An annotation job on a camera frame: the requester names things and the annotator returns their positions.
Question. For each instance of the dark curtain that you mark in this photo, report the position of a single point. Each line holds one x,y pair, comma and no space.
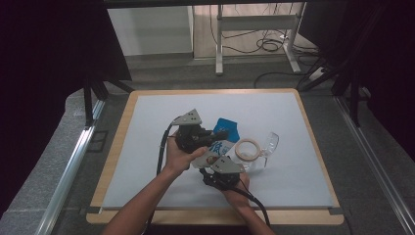
391,65
42,65

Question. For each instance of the wooden table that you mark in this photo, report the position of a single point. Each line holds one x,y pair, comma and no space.
212,217

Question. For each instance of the blue and white milk pouch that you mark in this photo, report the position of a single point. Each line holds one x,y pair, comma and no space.
228,125

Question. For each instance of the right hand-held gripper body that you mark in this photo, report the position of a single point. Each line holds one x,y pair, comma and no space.
225,178

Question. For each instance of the white table mat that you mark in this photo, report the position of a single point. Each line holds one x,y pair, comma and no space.
287,182

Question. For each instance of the person's right hand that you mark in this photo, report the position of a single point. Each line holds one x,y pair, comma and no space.
238,196

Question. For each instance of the black stand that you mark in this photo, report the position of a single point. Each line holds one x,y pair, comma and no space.
87,104
354,104

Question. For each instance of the white metal desk frame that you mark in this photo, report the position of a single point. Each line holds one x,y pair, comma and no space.
257,23

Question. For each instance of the aluminium rail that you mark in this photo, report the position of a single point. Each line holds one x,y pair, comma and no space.
70,176
375,166

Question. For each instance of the clear glass pitcher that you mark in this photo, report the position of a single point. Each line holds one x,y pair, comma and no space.
239,147

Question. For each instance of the person's left hand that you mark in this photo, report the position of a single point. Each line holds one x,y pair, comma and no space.
177,160

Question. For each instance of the black floor outlet cover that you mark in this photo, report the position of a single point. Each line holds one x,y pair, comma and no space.
97,141

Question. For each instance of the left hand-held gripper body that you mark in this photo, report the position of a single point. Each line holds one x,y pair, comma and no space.
191,137

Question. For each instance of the white power strip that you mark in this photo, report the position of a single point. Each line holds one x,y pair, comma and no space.
315,74

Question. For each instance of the white cabinet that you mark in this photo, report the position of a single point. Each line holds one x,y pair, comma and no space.
150,29

